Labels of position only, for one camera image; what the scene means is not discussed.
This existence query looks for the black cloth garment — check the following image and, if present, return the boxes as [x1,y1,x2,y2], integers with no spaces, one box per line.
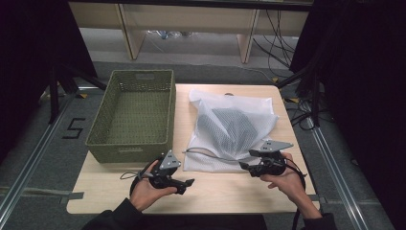
[196,107,260,155]

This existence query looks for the green woven basket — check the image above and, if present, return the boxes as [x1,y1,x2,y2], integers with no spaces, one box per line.
[84,69,177,165]

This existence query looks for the black metal stand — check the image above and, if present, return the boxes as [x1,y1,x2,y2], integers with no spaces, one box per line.
[47,61,108,125]
[276,63,324,128]

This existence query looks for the white mesh laundry bag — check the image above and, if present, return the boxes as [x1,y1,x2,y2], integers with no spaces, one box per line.
[182,88,281,174]

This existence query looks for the right hand-held gripper cable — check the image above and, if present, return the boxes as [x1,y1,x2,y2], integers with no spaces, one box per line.
[285,165,308,230]

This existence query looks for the light wooden desk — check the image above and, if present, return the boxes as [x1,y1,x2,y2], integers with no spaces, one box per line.
[68,1,311,64]

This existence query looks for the person's right hand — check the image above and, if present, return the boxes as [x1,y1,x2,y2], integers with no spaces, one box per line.
[259,152,309,205]

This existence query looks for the person's dark lap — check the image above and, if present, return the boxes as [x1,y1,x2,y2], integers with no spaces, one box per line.
[140,214,268,230]

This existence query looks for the metal floor rail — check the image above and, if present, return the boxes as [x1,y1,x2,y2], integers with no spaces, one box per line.
[0,94,79,221]
[304,116,372,230]

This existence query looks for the hand-held gripper cable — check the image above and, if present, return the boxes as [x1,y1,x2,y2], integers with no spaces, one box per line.
[120,159,161,196]
[285,165,308,230]

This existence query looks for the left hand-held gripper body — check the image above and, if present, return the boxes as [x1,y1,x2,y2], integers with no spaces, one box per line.
[147,149,182,191]

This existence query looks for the hanging black cables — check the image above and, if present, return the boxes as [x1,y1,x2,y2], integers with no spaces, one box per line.
[252,9,296,70]

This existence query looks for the left hand-held gripper cable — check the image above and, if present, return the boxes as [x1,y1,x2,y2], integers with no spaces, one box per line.
[120,159,161,196]

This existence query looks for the dark curtain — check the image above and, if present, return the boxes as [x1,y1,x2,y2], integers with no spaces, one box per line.
[289,0,406,229]
[0,0,98,162]

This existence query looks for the person's left hand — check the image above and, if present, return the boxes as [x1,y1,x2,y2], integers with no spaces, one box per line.
[129,160,178,212]

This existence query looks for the grey floor tape strip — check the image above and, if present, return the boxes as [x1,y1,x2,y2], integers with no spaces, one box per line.
[0,186,85,201]

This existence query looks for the clear plastic bag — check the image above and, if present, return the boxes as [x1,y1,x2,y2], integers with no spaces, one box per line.
[147,30,193,40]

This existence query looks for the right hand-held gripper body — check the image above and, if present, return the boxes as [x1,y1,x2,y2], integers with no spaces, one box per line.
[252,139,294,177]

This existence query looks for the black floor cables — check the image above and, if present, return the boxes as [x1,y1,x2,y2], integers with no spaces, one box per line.
[284,95,333,132]

